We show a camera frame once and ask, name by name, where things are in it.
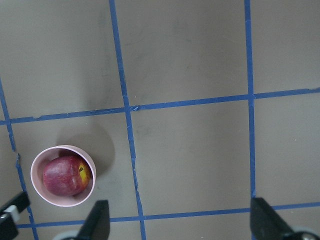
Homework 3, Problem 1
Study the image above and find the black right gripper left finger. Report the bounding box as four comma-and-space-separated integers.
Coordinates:
76, 200, 111, 240

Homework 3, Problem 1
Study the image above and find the red apple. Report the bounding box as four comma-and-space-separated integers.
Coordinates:
42, 155, 91, 197

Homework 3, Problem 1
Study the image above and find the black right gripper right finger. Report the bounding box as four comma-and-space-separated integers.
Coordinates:
250, 197, 295, 240

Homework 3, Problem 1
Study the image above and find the pink bowl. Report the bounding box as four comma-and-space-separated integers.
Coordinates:
30, 145, 97, 208

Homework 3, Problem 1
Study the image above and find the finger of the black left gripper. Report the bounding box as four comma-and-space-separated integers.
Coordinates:
0, 191, 31, 222

